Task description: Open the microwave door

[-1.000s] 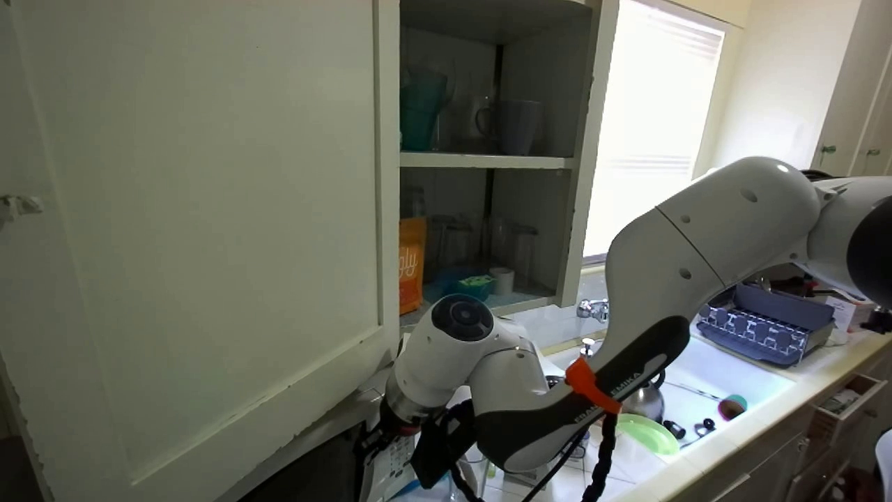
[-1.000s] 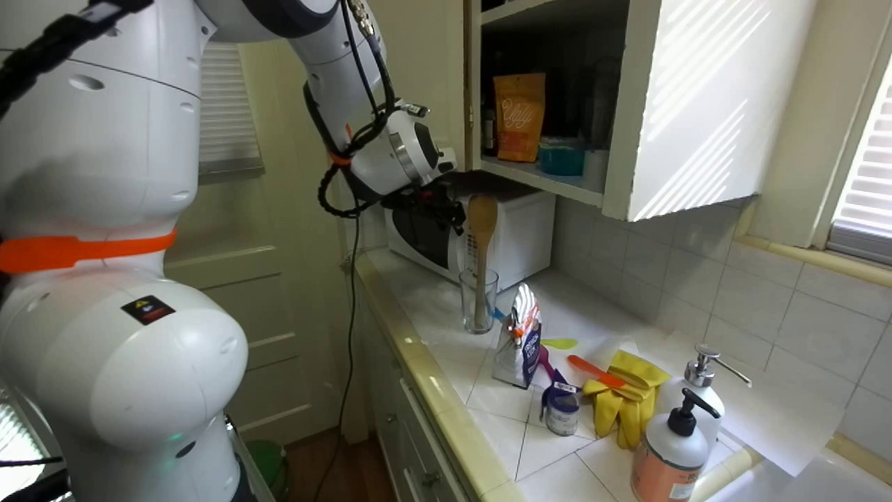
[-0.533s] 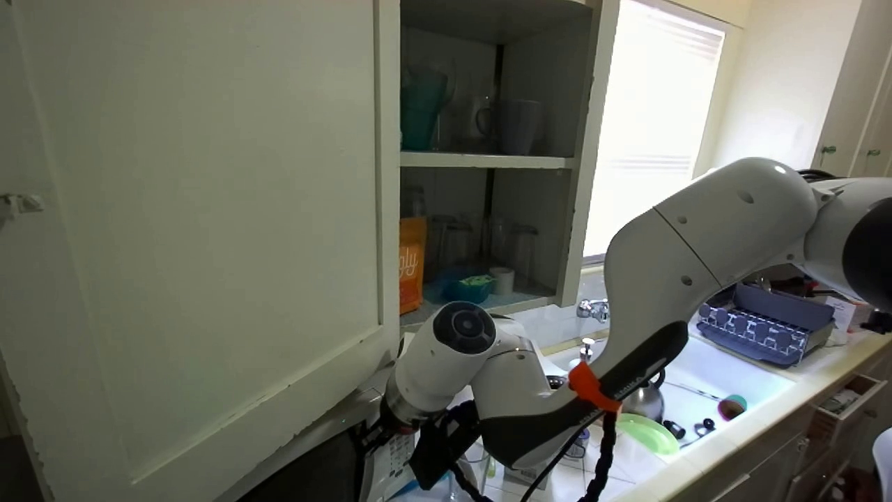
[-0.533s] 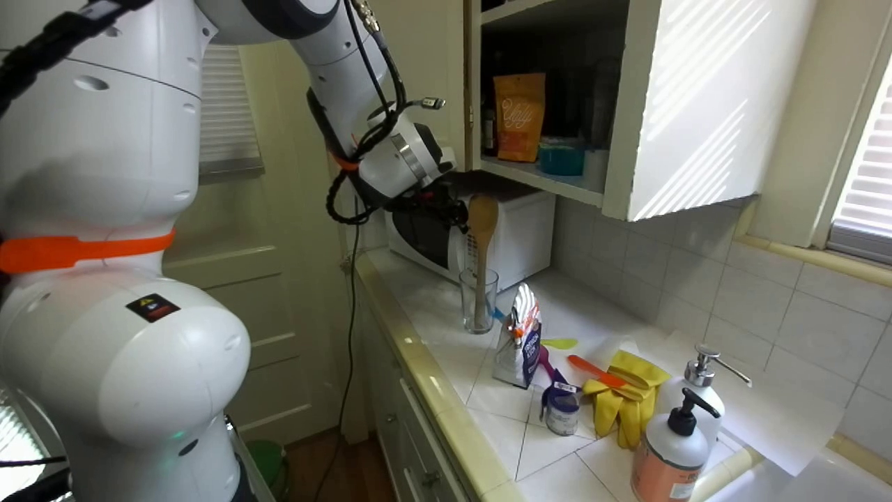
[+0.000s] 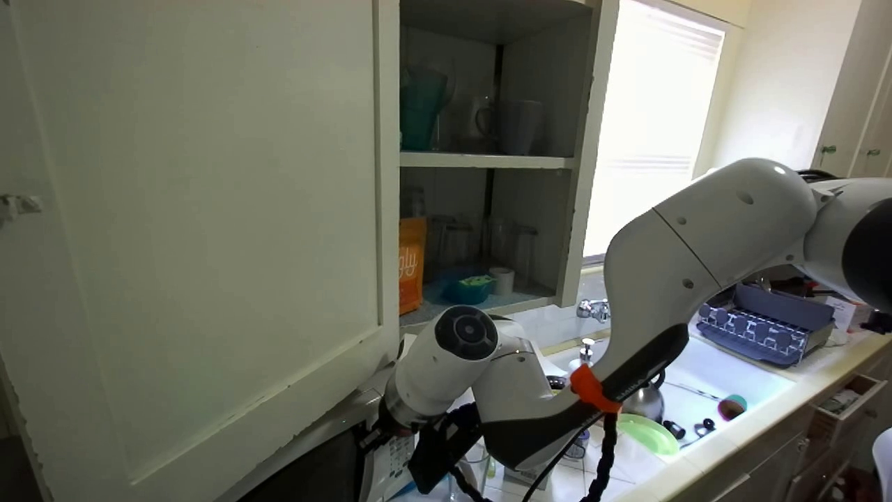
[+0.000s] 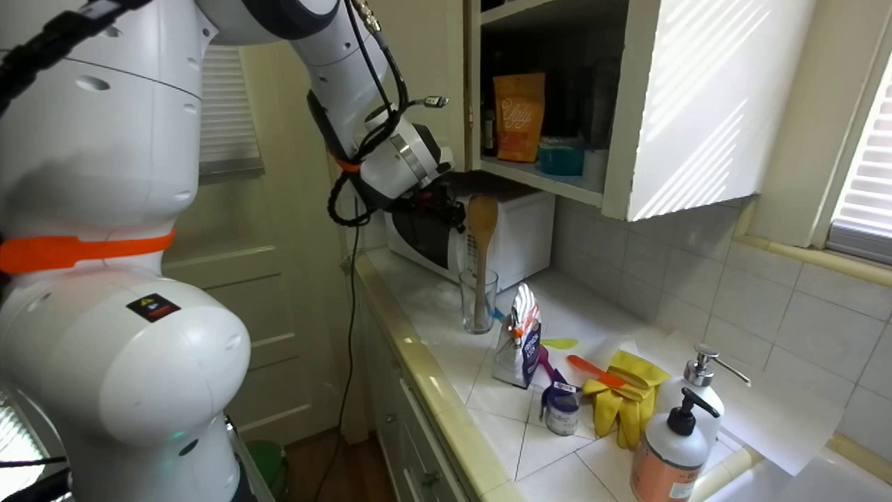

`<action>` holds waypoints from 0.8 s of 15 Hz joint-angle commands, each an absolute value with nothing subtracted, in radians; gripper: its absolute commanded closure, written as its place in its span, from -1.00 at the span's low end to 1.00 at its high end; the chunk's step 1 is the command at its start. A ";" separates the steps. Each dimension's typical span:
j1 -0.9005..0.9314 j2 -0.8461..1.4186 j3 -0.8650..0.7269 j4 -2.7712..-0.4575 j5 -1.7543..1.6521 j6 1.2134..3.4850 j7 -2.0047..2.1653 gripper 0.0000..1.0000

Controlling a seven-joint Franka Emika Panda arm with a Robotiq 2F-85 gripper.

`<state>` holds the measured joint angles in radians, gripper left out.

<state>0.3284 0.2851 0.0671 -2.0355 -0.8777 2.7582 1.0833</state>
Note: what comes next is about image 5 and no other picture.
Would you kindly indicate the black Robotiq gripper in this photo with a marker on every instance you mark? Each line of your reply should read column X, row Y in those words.
column 448, row 447

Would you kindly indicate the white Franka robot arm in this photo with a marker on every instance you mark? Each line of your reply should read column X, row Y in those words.
column 705, row 242

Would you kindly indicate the closed white cabinet door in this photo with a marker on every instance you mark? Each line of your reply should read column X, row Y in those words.
column 205, row 233

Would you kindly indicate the open white cabinet door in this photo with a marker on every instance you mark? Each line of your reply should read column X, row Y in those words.
column 594, row 141

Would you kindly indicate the teal bowl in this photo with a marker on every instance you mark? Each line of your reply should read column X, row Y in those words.
column 468, row 290

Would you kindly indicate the chrome pump dispenser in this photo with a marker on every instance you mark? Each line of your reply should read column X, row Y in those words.
column 587, row 353

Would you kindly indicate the small white cup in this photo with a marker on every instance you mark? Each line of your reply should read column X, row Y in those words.
column 502, row 282

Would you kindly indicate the orange box in cabinet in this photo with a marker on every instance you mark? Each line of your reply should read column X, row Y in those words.
column 414, row 267

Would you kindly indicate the chrome sink faucet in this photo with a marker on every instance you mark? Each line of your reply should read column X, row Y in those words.
column 593, row 307

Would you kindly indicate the metal kettle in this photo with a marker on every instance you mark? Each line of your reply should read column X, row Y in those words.
column 646, row 402

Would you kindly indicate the green plate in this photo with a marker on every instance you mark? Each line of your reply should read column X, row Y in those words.
column 650, row 437

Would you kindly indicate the small coloured ball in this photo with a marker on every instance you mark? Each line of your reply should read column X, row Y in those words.
column 731, row 409

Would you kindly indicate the clear plastic cup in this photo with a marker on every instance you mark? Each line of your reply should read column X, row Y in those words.
column 519, row 126

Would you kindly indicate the teal glass jar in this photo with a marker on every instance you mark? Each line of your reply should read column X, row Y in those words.
column 421, row 113

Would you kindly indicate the blue dish rack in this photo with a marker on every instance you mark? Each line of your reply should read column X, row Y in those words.
column 767, row 325

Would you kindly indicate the white slatted window blind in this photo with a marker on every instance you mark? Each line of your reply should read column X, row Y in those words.
column 650, row 122

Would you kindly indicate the tall white cabinet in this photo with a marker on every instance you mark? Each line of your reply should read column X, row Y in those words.
column 860, row 92

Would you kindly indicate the wall cabinet with shelves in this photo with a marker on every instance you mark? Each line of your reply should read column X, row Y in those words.
column 482, row 161

